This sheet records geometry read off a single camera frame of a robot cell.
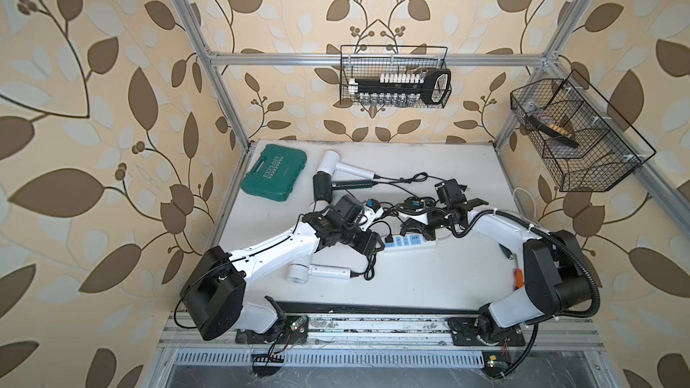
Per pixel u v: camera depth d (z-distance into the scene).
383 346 0.72
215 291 0.42
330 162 1.08
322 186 1.00
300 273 0.80
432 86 0.84
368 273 0.84
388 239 0.88
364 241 0.70
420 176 1.09
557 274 0.44
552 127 0.75
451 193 0.72
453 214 0.67
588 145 0.72
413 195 1.02
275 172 1.05
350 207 0.63
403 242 0.89
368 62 0.91
